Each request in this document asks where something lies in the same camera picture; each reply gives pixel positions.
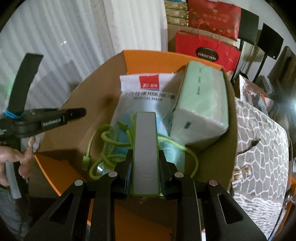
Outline grey white patterned blanket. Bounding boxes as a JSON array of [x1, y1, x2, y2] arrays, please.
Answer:
[[233, 98, 289, 238]]

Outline red floral gift box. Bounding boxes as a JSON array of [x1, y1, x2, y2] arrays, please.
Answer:
[[188, 0, 241, 41]]

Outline green grey power bank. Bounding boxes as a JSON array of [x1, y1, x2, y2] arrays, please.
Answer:
[[132, 112, 160, 197]]

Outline medical mask pack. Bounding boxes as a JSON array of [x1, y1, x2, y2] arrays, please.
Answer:
[[89, 71, 185, 180]]

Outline stacked gold boxes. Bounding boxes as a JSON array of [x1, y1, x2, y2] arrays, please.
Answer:
[[164, 1, 189, 27]]

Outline person's left hand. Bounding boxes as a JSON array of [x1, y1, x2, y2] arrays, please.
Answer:
[[1, 136, 36, 187]]

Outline white curtain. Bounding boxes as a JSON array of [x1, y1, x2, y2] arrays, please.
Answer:
[[1, 1, 168, 112]]

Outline clear snack bag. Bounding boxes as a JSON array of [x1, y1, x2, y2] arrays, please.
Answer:
[[236, 74, 274, 115]]

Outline red collection gift bag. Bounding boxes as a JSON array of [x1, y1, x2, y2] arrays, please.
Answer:
[[175, 31, 241, 72]]

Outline orange cardboard box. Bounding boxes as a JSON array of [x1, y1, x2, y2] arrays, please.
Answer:
[[34, 49, 238, 241]]

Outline green tissue pack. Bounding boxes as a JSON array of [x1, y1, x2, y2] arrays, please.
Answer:
[[170, 61, 229, 150]]

